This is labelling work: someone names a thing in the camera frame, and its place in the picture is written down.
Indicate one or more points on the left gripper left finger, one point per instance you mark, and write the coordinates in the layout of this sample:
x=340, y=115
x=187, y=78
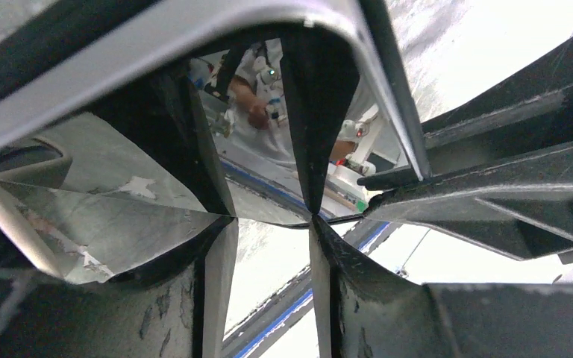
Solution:
x=174, y=306

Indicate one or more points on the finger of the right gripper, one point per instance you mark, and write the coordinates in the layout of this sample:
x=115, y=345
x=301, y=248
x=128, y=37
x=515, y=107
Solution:
x=502, y=166

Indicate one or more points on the black phone case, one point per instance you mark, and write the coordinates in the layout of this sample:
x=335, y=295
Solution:
x=144, y=139

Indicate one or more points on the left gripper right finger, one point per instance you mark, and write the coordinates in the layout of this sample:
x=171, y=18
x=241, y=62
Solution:
x=364, y=310

